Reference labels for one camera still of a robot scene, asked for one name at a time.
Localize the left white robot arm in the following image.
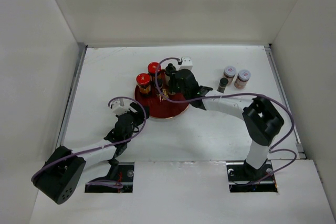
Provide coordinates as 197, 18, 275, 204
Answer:
31, 99, 150, 205

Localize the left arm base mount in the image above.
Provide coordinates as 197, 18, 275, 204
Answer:
85, 159, 135, 194

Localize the clear salt grinder black top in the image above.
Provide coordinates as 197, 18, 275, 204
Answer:
164, 63, 176, 86

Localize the white-lid spice jar right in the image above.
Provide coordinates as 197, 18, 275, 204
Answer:
234, 69, 251, 89

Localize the red-lid dark sauce jar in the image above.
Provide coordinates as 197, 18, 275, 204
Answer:
148, 62, 161, 83

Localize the aluminium table rail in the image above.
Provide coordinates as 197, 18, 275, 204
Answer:
52, 42, 88, 151
264, 44, 307, 159

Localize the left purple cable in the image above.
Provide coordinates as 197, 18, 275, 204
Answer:
31, 97, 148, 190

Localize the right aluminium table rail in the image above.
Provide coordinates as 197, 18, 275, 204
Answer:
264, 44, 307, 159

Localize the white-lid spice jar left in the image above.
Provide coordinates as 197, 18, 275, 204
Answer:
223, 66, 236, 85

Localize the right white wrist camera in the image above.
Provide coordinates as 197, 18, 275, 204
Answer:
178, 57, 193, 71

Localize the round red lacquer tray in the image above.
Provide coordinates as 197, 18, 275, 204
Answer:
134, 82, 189, 119

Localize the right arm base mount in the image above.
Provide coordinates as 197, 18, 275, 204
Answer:
226, 161, 278, 193

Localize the left aluminium table rail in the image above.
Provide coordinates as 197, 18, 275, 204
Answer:
52, 42, 88, 151

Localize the white-lid spice jar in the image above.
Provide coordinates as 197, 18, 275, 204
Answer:
234, 69, 251, 89
223, 66, 236, 85

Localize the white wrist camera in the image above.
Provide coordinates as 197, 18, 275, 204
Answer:
178, 57, 193, 71
110, 100, 129, 115

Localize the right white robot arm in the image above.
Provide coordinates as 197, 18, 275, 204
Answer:
169, 69, 284, 180

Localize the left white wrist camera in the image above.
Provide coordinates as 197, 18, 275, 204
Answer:
110, 100, 129, 115

